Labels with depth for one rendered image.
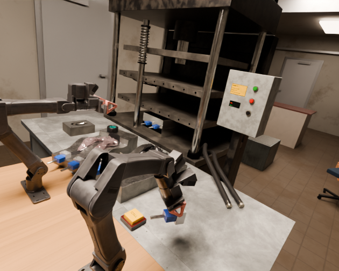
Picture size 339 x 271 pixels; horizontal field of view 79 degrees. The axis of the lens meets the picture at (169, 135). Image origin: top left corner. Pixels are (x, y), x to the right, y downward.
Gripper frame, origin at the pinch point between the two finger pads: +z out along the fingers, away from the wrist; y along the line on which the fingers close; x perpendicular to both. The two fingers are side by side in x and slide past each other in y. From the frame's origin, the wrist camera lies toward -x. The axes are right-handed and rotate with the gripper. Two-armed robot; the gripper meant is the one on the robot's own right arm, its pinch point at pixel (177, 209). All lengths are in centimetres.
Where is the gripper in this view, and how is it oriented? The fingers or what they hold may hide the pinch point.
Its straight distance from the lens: 83.6
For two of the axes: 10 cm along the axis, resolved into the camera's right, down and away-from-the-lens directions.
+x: -8.8, 4.3, -1.9
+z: 2.9, 8.2, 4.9
